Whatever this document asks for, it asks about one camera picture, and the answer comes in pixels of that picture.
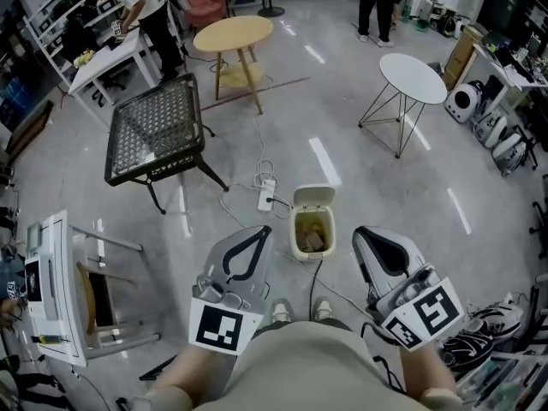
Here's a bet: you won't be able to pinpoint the black flat phone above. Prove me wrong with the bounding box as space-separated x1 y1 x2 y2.
138 352 179 383

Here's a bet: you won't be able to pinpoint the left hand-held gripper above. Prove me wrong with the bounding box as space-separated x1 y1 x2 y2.
188 224 274 357

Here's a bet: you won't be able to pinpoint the white metal rack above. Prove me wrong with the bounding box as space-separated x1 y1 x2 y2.
22 210 162 368

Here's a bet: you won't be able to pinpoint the black office chair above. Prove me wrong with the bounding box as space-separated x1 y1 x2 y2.
99 68 130 92

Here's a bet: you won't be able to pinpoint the round white wire-leg table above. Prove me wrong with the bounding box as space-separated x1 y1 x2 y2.
357 52 449 159

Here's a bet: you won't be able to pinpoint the white shelf unit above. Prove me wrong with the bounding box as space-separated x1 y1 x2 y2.
20 0 122 86

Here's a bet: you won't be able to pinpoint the round wooden table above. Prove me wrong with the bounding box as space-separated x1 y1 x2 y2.
192 15 275 116

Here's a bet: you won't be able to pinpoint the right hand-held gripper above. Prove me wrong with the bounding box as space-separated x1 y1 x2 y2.
351 225 466 351

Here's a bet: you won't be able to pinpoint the person's right forearm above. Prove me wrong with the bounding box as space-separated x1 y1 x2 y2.
397 339 464 411

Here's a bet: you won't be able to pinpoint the white power strip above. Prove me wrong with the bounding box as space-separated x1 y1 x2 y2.
256 178 277 211

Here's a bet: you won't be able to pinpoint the cardboard scraps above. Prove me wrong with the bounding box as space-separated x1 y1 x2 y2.
298 228 325 253

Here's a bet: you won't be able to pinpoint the person's left sneaker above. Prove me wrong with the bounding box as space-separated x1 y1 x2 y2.
271 299 295 325

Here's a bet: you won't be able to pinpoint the wooden chair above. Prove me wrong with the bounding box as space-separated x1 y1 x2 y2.
74 260 143 338

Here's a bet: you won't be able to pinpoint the person's left forearm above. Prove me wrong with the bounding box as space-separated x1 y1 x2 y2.
144 343 241 411

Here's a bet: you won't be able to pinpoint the beige trash bin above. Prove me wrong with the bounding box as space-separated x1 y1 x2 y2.
289 205 337 262

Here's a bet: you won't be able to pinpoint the brown cardboard box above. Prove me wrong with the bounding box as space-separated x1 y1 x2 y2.
440 25 485 92

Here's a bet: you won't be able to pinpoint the white trash bin lid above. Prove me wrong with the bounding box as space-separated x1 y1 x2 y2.
293 184 337 211

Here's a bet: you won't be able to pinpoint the black mesh square table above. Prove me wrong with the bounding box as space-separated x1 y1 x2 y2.
104 73 230 216

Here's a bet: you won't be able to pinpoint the black floor cable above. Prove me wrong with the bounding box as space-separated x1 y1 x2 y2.
307 259 327 304

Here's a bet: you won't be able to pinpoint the white flower bunch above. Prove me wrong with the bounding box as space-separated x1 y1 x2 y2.
72 48 96 69

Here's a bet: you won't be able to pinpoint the black power cable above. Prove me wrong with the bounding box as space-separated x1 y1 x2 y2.
265 194 295 211

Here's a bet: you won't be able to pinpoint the cluttered white work desk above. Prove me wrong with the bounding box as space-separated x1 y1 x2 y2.
472 32 548 111

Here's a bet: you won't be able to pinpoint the person's right sneaker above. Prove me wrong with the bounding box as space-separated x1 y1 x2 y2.
312 296 335 323

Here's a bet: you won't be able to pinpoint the white power cable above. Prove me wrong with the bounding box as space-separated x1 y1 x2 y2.
218 113 293 231

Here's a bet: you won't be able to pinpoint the person's beige shirt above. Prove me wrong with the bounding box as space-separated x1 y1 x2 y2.
216 319 429 411

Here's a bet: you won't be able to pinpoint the white pet carrier backpack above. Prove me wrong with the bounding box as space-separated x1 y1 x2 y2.
472 109 509 149
491 131 528 177
444 80 481 125

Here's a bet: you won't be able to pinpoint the person's sneaker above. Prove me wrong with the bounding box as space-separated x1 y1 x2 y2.
271 299 295 325
312 296 335 323

